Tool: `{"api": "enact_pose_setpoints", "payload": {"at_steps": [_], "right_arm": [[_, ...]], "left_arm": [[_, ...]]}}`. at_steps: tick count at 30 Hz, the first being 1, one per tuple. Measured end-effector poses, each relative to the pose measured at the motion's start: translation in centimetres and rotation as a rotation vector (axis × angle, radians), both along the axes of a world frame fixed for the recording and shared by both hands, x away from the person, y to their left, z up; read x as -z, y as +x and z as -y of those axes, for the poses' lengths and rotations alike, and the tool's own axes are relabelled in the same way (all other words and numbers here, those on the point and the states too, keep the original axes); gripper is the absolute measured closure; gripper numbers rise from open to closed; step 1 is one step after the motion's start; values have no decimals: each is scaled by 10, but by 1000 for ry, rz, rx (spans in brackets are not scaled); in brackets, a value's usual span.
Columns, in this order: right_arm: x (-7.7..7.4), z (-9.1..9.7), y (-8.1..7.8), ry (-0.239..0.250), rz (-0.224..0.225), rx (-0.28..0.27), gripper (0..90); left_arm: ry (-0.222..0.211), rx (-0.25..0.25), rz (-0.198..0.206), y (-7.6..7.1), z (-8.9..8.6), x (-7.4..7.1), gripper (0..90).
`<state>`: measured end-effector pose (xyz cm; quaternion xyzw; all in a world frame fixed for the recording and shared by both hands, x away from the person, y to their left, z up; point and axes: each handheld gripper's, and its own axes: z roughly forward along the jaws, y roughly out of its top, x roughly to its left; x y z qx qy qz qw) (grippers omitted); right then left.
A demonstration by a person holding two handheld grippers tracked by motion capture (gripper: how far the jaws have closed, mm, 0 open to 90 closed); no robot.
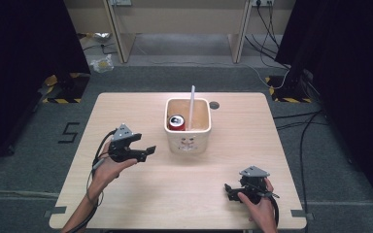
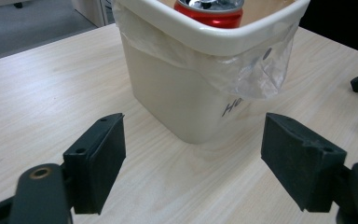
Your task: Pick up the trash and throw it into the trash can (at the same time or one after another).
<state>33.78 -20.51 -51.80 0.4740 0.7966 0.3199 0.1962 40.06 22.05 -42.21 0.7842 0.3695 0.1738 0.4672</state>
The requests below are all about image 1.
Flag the grey tape piece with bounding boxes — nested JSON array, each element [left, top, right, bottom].
[[289, 209, 315, 221], [43, 205, 68, 218]]

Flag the wooden desk frame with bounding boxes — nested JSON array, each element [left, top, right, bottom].
[[62, 0, 297, 64]]

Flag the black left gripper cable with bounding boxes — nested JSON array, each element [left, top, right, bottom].
[[67, 128, 119, 233]]

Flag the white plastic tube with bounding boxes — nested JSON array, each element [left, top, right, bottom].
[[187, 84, 196, 131]]

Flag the crumpled clear plastic bag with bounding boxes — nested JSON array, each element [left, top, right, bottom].
[[89, 53, 115, 74]]

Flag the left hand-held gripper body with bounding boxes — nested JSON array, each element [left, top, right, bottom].
[[108, 122, 144, 163]]

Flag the black wall cables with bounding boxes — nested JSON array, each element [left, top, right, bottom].
[[244, 3, 290, 70]]

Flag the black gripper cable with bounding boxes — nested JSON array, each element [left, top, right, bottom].
[[67, 128, 119, 233], [265, 191, 281, 227]]

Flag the person's left hand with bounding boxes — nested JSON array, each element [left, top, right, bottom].
[[89, 140, 139, 197]]

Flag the black curtain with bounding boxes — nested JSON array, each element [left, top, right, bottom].
[[274, 0, 373, 221], [0, 0, 91, 173]]

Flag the black stand base striped tape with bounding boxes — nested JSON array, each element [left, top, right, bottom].
[[264, 75, 314, 104], [41, 72, 91, 105]]

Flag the white square bin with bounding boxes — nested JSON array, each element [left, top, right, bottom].
[[163, 97, 213, 154]]

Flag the black floor cables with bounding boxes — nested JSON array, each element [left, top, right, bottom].
[[272, 109, 329, 233]]

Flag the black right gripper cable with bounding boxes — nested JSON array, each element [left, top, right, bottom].
[[265, 191, 281, 227]]

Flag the crumpled silver wrapper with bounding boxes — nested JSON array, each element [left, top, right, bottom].
[[90, 31, 113, 44]]

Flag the white floor cable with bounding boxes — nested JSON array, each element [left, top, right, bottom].
[[132, 43, 289, 90]]

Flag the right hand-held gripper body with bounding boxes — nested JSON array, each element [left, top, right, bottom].
[[236, 165, 280, 206]]

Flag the person's right hand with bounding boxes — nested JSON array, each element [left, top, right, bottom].
[[237, 178, 279, 233]]

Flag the red drink can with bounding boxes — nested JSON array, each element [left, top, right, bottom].
[[168, 114, 187, 132]]

